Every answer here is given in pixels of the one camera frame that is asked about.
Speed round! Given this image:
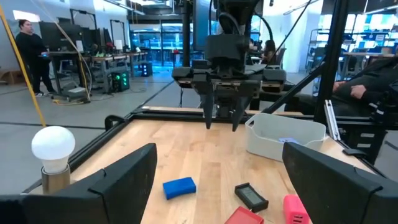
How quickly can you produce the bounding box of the person's hand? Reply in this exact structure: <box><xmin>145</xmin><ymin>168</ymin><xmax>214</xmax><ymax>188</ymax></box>
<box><xmin>350</xmin><ymin>84</ymin><xmax>368</xmax><ymax>100</ymax></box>

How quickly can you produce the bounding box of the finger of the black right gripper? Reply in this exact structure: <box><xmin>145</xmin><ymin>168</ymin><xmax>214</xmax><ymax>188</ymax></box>
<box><xmin>201</xmin><ymin>92</ymin><xmax>216</xmax><ymax>130</ymax></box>
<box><xmin>231</xmin><ymin>94</ymin><xmax>254</xmax><ymax>132</ymax></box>

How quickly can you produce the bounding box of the distant seated person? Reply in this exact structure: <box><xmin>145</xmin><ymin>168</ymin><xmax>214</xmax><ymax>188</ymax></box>
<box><xmin>261</xmin><ymin>39</ymin><xmax>277</xmax><ymax>65</ymax></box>

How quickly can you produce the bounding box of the computer tower with green lights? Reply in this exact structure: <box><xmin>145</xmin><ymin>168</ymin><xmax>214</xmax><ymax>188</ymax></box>
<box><xmin>111</xmin><ymin>70</ymin><xmax>131</xmax><ymax>93</ymax></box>

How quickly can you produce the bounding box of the standing person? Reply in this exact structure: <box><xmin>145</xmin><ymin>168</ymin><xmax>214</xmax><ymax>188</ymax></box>
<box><xmin>14</xmin><ymin>19</ymin><xmax>57</xmax><ymax>97</ymax></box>

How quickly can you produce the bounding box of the white light bulb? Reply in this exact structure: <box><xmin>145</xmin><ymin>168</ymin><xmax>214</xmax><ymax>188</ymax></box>
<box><xmin>30</xmin><ymin>125</ymin><xmax>76</xmax><ymax>174</ymax></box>

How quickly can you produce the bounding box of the black aluminium table frame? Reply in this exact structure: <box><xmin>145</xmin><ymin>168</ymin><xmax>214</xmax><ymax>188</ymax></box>
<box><xmin>21</xmin><ymin>0</ymin><xmax>398</xmax><ymax>194</ymax></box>

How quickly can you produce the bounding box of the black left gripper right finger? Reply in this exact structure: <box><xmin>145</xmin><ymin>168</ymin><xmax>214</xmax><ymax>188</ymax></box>
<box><xmin>282</xmin><ymin>141</ymin><xmax>398</xmax><ymax>224</ymax></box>

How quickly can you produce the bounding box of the grey plastic bin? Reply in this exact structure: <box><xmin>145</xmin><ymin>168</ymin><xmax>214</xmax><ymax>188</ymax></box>
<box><xmin>244</xmin><ymin>112</ymin><xmax>326</xmax><ymax>163</ymax></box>

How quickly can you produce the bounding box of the computer tower with blue lights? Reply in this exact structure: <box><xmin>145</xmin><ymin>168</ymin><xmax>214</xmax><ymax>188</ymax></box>
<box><xmin>141</xmin><ymin>61</ymin><xmax>154</xmax><ymax>78</ymax></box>

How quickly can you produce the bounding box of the silver metal bracket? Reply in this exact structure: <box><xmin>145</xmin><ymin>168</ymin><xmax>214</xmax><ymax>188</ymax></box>
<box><xmin>323</xmin><ymin>99</ymin><xmax>341</xmax><ymax>141</ymax></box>

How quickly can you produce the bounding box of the bright blue digital thermometer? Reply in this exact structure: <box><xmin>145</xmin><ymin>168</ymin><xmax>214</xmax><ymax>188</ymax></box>
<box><xmin>162</xmin><ymin>176</ymin><xmax>197</xmax><ymax>200</ymax></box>

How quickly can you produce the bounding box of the red square wall charger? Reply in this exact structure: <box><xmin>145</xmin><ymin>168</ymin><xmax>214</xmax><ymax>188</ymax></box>
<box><xmin>224</xmin><ymin>205</ymin><xmax>265</xmax><ymax>224</ymax></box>

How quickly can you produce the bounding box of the black loop bracket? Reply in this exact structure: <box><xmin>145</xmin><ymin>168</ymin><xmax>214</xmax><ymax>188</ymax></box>
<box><xmin>104</xmin><ymin>114</ymin><xmax>126</xmax><ymax>131</ymax></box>

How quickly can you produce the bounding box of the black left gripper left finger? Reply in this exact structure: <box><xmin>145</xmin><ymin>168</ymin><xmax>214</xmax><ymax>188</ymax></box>
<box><xmin>0</xmin><ymin>142</ymin><xmax>159</xmax><ymax>224</ymax></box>

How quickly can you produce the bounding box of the pink wall charger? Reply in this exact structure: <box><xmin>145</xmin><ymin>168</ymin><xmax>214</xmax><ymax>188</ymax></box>
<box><xmin>282</xmin><ymin>194</ymin><xmax>311</xmax><ymax>224</ymax></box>

